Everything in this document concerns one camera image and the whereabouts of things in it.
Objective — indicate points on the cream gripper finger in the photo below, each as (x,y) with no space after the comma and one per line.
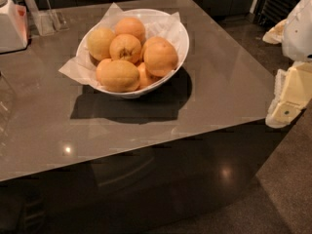
(275,34)
(292,91)

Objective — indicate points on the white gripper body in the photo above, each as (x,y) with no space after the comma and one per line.
(298,33)

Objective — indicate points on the large orange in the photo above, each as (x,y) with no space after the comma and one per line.
(160,59)

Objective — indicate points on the orange behind right orange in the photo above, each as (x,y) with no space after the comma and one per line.
(150,41)

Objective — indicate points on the orange at bowl back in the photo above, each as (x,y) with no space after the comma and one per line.
(131,26)

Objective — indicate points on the white ceramic bowl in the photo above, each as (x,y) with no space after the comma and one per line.
(156,85)

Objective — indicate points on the dark vent grille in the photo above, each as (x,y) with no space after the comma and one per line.
(270,12)

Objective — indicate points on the white paper liner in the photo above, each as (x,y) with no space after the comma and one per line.
(157,23)

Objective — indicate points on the orange front right bottom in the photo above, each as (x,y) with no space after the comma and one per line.
(146,79)

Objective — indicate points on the center orange with stem mark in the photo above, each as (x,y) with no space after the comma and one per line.
(125,47)

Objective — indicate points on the yellowish orange front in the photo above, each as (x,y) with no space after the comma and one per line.
(120,76)

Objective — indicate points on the yellowish orange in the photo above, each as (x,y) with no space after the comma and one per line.
(98,42)
(120,76)

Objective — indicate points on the small orange front left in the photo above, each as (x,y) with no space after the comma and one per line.
(102,64)

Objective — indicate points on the yellowish orange left back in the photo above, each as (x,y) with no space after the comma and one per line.
(98,42)

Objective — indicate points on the white appliance with orange label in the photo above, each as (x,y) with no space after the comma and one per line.
(13,27)

